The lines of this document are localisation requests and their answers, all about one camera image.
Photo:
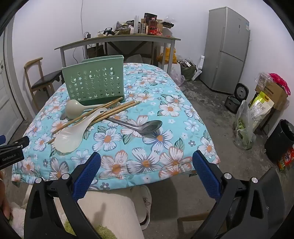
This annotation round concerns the wooden chair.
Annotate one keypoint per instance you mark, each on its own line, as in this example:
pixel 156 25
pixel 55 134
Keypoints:
pixel 44 79

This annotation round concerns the yellow-green sack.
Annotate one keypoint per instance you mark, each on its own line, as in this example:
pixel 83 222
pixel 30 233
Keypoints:
pixel 261 106

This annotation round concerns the red oil bottle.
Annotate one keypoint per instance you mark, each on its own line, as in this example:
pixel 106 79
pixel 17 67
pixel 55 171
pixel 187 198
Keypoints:
pixel 152 27

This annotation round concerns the person's white shoe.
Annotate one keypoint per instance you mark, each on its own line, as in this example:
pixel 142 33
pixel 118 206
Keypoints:
pixel 144 202

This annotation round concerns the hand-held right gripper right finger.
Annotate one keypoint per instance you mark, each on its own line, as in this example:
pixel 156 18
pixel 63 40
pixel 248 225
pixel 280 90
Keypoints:
pixel 206 174

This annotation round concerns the pink plastic bag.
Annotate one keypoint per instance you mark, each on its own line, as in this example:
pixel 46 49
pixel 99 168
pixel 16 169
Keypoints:
pixel 279 79

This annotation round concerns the person's left hand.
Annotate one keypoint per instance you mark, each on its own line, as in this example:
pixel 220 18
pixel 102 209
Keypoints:
pixel 3 197

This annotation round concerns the silver refrigerator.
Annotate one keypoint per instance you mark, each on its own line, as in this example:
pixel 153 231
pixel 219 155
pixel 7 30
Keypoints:
pixel 225 46

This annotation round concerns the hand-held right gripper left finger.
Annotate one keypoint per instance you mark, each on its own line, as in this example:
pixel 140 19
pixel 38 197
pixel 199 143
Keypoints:
pixel 87 177

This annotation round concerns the black bin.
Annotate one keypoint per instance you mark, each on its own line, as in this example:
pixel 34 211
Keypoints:
pixel 280 140

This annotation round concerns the white door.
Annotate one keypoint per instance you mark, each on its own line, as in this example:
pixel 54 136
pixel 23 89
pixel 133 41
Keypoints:
pixel 8 96

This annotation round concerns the clear plastic bag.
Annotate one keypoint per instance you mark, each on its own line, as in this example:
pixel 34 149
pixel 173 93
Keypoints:
pixel 263 79

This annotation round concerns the wooden stool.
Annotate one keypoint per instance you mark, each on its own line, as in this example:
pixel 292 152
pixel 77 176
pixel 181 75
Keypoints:
pixel 195 218

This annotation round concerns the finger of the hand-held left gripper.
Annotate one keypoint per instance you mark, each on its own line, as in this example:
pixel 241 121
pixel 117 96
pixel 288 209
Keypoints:
pixel 23 141
pixel 2 139

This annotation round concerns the white panel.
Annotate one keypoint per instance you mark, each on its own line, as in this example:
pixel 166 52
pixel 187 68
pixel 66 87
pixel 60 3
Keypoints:
pixel 197 69

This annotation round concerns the cardboard box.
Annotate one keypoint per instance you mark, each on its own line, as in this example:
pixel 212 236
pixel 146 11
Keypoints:
pixel 275 93

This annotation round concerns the green perforated utensil holder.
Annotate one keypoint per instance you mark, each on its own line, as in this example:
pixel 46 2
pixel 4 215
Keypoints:
pixel 91 78

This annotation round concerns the white plastic bag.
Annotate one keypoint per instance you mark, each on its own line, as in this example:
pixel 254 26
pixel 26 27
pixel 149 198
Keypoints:
pixel 176 77

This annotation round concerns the glass jar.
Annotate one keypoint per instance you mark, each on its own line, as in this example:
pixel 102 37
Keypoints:
pixel 125 29

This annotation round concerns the beige plastic ladle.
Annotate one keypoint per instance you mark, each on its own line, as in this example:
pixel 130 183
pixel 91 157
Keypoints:
pixel 73 108

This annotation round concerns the metal spoon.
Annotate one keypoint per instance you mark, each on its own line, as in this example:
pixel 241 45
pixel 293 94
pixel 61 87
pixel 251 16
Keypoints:
pixel 149 126

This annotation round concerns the black rice cooker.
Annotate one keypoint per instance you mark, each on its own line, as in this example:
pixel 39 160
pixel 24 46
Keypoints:
pixel 232 103

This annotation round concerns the yellow plastic bag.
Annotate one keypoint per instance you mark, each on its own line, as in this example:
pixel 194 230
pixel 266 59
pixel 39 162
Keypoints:
pixel 171 56

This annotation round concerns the green fuzzy garment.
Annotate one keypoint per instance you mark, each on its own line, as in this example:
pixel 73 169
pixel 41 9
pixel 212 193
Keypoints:
pixel 101 232

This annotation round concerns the grey side table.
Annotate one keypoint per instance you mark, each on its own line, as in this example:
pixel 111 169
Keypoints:
pixel 119 39

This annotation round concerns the plastic bag of vegetables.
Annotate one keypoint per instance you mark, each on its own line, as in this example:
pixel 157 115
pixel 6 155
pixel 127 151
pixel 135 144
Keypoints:
pixel 243 132

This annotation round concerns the red snack packet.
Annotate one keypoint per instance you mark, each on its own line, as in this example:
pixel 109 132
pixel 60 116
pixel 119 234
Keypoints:
pixel 287 159

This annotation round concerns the floral turquoise blanket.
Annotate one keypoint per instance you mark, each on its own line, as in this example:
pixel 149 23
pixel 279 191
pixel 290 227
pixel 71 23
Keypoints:
pixel 149 147

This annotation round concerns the green bag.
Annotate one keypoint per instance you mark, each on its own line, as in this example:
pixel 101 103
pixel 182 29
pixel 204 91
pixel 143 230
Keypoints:
pixel 188 70

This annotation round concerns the bunch of bamboo chopsticks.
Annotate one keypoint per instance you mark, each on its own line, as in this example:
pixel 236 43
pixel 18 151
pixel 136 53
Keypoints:
pixel 131 103

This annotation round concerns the white rice spoon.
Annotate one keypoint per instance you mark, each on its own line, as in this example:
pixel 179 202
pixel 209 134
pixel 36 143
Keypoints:
pixel 69 140

